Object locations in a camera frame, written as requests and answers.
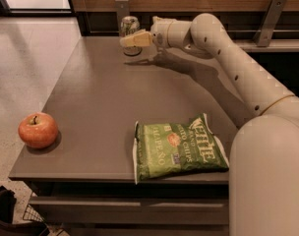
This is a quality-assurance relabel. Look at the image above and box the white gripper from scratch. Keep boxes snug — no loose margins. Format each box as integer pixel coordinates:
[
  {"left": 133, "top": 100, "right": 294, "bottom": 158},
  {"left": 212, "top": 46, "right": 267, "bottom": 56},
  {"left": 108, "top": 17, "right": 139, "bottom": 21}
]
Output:
[{"left": 120, "top": 16, "right": 173, "bottom": 48}]

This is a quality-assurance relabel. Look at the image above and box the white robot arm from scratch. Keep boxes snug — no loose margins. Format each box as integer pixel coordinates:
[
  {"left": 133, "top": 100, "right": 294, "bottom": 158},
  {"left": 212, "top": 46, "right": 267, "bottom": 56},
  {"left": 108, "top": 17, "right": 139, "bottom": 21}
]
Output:
[{"left": 120, "top": 13, "right": 299, "bottom": 236}]

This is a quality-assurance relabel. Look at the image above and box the red apple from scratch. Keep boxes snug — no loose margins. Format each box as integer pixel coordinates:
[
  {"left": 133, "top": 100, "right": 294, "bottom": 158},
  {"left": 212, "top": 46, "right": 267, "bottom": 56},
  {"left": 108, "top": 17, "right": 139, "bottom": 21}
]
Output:
[{"left": 18, "top": 112, "right": 58, "bottom": 148}]

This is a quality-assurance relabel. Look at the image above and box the green jalapeno chips bag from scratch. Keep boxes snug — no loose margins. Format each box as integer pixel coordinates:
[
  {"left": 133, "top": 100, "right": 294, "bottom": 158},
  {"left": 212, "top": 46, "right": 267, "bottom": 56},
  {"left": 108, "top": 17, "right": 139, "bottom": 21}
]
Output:
[{"left": 133, "top": 114, "right": 229, "bottom": 184}]

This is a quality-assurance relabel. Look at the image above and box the grey table drawer front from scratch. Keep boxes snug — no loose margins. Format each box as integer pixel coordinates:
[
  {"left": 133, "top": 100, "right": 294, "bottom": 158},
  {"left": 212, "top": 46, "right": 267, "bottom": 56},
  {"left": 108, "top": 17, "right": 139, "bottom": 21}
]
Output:
[{"left": 29, "top": 197, "right": 229, "bottom": 225}]

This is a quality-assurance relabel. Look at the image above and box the left metal wall bracket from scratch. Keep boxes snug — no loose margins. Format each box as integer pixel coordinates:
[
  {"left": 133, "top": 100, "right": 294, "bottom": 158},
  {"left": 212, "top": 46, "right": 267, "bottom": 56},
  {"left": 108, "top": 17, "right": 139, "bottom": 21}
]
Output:
[{"left": 115, "top": 0, "right": 130, "bottom": 35}]

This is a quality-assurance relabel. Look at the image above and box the metal wall bracket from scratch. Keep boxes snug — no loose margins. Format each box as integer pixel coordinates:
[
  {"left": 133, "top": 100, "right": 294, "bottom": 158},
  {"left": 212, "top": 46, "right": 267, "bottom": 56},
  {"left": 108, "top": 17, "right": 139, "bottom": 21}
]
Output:
[
  {"left": 115, "top": 0, "right": 130, "bottom": 35},
  {"left": 254, "top": 0, "right": 287, "bottom": 47}
]

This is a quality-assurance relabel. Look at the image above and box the right metal wall bracket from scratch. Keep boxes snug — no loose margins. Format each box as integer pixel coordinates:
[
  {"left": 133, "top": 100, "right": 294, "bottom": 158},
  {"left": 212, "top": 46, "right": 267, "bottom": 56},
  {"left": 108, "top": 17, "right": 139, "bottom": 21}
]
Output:
[{"left": 254, "top": 0, "right": 287, "bottom": 47}]

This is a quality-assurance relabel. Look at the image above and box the wire basket under table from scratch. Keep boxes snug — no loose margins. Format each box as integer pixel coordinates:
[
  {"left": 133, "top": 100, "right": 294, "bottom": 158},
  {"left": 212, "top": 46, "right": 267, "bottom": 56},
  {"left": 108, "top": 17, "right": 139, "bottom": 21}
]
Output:
[{"left": 23, "top": 203, "right": 65, "bottom": 236}]

